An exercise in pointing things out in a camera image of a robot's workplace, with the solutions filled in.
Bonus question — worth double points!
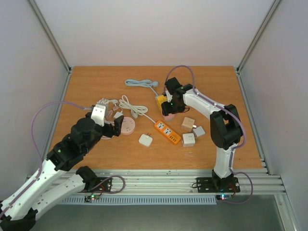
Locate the pink cube adapter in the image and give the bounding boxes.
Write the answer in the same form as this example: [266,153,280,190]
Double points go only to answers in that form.
[163,114,175,122]

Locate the yellow cube socket adapter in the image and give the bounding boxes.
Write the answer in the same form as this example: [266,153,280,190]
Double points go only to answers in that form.
[155,95,167,111]

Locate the tan cube adapter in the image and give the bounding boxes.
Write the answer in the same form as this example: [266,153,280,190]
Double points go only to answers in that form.
[181,117,197,132]

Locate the blue power strip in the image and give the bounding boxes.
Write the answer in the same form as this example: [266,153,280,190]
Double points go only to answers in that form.
[125,79,159,96]

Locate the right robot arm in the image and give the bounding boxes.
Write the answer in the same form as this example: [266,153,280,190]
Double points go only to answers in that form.
[162,77,243,191]

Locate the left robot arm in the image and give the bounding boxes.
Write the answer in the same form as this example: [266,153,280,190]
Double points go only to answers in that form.
[0,115,124,231]

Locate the white flat plug adapter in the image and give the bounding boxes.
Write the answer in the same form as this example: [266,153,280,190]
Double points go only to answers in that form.
[139,134,153,147]

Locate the pink round power strip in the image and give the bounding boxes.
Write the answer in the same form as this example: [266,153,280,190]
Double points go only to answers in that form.
[101,116,136,140]

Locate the orange power strip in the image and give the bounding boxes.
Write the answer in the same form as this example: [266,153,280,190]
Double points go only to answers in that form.
[154,120,181,145]

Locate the grey cube adapter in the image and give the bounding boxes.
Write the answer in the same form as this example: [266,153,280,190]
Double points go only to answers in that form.
[192,126,205,138]

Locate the white cube socket adapter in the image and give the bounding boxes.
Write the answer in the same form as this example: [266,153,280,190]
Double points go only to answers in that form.
[182,133,195,147]

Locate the white orange-strip cord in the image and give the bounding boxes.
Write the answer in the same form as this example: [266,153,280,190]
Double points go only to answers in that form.
[118,94,157,124]

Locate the white braided cable bundle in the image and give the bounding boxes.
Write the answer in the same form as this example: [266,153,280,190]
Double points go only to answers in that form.
[96,97,120,114]

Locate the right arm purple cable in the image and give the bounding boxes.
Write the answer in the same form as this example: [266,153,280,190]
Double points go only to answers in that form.
[165,64,255,205]

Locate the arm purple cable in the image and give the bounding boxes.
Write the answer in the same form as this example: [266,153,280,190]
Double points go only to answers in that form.
[165,64,255,205]
[0,101,94,217]

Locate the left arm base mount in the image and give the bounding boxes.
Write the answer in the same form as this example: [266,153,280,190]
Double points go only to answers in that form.
[90,177,112,193]

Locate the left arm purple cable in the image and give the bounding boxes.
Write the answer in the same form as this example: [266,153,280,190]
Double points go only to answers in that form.
[0,101,94,217]

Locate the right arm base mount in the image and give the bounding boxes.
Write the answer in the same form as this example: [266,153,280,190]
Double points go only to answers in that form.
[191,177,241,193]

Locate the blue cable tray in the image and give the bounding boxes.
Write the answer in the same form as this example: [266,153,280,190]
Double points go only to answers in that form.
[60,195,217,206]

